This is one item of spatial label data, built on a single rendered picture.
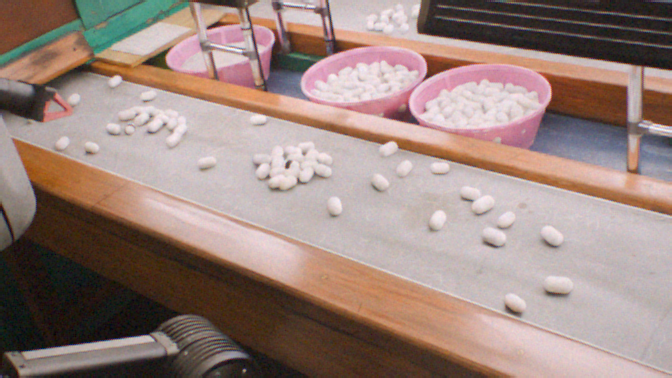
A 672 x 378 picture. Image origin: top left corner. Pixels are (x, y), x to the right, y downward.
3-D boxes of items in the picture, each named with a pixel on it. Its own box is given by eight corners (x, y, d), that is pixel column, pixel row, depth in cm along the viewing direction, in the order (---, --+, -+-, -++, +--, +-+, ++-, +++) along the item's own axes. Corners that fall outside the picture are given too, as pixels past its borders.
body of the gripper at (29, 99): (26, 81, 158) (-10, 71, 152) (54, 89, 152) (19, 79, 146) (17, 114, 158) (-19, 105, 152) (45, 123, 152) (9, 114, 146)
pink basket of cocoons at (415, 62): (415, 144, 164) (409, 102, 159) (291, 143, 173) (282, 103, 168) (442, 83, 185) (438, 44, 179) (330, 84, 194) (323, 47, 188)
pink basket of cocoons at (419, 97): (509, 187, 146) (506, 141, 141) (388, 156, 162) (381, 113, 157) (576, 118, 162) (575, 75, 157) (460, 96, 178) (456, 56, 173)
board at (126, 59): (132, 68, 199) (130, 64, 198) (95, 60, 208) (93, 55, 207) (227, 16, 219) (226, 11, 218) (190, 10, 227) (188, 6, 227)
